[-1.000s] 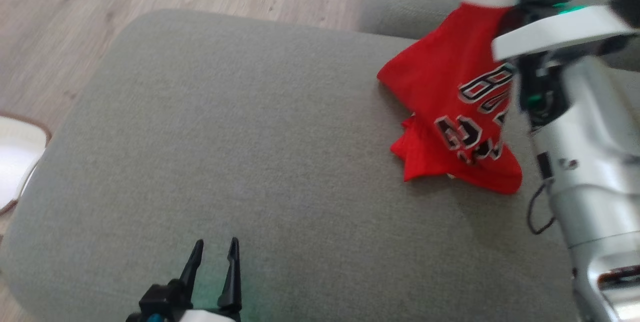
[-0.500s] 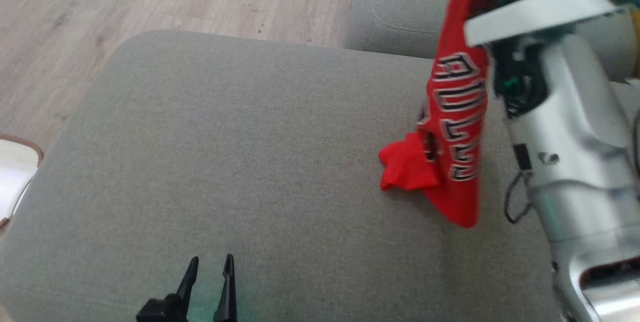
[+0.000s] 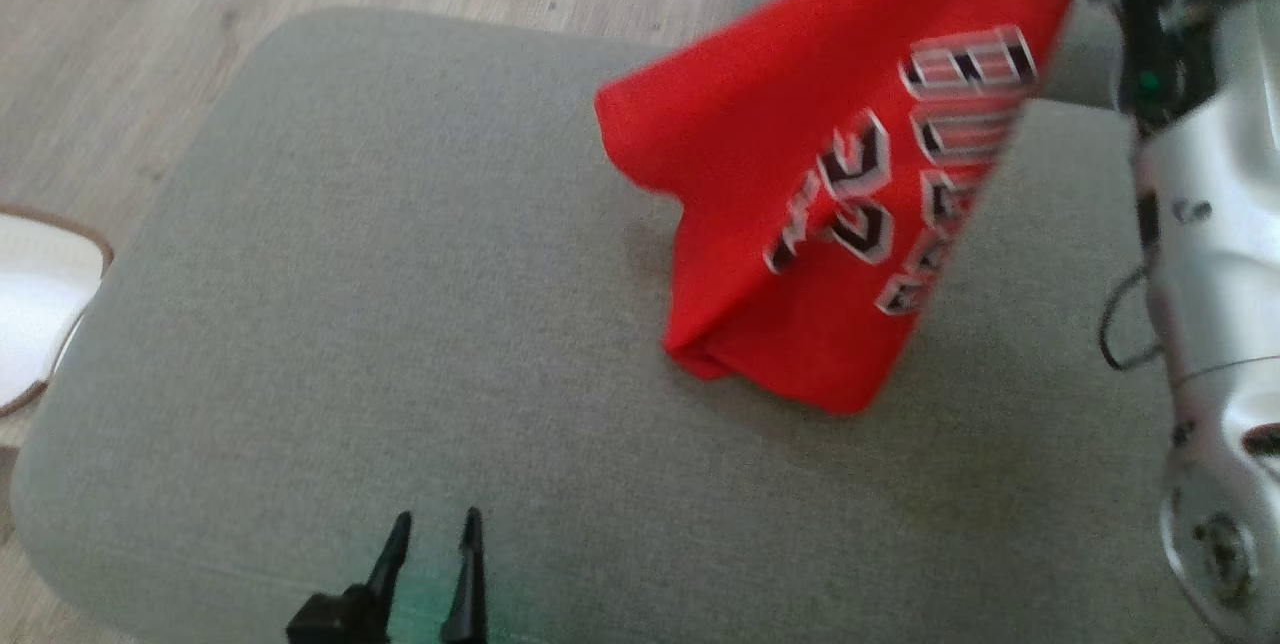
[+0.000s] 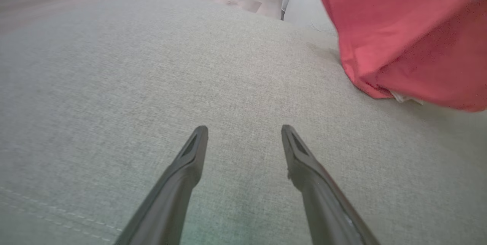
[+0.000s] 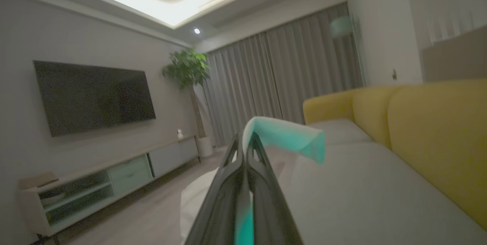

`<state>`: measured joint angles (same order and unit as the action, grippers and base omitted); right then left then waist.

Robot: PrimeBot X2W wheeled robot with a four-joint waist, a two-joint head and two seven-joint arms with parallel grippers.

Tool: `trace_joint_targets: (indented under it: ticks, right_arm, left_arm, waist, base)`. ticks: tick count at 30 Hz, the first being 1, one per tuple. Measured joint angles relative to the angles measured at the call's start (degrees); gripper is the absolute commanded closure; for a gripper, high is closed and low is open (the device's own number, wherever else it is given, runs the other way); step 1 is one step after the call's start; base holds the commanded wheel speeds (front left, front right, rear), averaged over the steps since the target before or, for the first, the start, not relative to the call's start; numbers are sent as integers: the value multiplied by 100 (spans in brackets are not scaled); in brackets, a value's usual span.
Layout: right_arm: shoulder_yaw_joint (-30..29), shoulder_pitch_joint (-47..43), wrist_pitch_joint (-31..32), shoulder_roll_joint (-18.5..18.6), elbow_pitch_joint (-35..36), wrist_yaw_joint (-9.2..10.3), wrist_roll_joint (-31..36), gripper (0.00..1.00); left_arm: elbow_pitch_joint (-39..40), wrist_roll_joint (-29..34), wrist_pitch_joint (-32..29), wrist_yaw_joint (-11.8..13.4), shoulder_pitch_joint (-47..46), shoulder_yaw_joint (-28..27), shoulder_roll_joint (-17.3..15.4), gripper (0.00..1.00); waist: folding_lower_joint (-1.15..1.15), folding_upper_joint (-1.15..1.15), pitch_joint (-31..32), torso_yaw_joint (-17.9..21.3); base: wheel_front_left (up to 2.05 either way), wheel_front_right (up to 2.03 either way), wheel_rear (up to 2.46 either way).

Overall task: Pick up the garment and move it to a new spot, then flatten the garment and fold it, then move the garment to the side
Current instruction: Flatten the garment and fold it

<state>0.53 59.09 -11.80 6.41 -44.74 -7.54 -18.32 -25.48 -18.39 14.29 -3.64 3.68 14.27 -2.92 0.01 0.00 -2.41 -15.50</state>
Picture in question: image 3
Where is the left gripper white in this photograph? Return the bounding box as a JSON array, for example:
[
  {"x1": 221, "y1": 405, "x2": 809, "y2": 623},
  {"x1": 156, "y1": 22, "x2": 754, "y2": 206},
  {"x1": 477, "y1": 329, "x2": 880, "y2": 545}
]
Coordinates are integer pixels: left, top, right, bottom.
[{"x1": 284, "y1": 507, "x2": 490, "y2": 644}]

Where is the red basketball jersey with lettering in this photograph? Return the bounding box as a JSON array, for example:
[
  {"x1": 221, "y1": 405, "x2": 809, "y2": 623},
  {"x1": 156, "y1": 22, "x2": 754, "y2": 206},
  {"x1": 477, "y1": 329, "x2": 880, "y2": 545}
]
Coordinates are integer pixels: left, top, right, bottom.
[{"x1": 594, "y1": 0, "x2": 1093, "y2": 416}]

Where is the grey fabric sofa seat cushion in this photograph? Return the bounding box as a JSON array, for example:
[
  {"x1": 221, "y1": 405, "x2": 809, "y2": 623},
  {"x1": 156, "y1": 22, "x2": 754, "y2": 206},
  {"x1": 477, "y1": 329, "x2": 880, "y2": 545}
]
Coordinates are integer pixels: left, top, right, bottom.
[{"x1": 8, "y1": 6, "x2": 1216, "y2": 644}]

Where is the white laundry basket brown rim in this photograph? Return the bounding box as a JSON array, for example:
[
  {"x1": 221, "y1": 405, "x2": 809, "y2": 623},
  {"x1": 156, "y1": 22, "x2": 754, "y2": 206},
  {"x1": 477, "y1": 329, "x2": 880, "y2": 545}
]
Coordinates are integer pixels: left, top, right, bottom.
[{"x1": 0, "y1": 205, "x2": 114, "y2": 419}]

